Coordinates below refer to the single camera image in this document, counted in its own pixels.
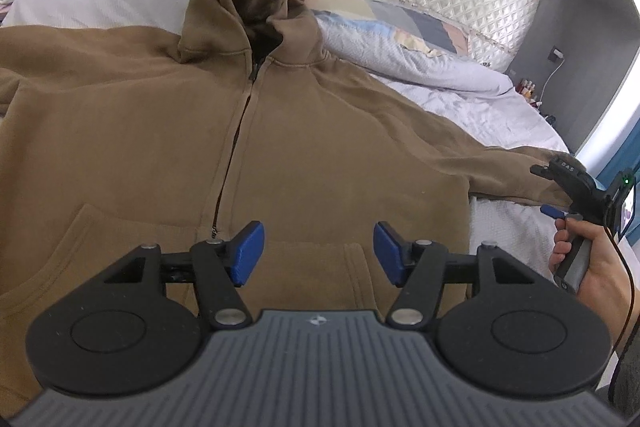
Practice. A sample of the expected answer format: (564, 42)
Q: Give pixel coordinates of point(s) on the person's dark clothing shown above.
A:
(627, 387)

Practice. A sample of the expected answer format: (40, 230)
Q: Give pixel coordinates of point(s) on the person's right hand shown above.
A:
(607, 272)

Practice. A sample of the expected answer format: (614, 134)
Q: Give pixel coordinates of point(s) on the person's right forearm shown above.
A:
(625, 314)

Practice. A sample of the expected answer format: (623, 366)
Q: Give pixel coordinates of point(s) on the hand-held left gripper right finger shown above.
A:
(390, 252)

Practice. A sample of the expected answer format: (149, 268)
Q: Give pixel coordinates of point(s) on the group of cosmetic bottles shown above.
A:
(527, 88)

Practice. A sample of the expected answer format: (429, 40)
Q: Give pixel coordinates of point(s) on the brown zip hoodie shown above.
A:
(325, 147)

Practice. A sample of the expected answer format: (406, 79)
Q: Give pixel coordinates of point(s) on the patchwork pillow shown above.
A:
(400, 32)

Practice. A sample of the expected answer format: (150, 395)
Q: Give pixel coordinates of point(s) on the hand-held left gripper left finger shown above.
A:
(247, 252)

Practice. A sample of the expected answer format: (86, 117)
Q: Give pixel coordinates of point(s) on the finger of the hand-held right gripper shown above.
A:
(552, 212)
(541, 171)

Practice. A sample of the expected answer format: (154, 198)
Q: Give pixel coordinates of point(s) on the wall socket with charger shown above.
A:
(556, 54)

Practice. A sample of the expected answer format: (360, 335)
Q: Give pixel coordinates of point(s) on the blue curtain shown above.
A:
(622, 157)

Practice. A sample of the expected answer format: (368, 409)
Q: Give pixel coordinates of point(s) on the grey bedside cabinet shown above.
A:
(590, 7)

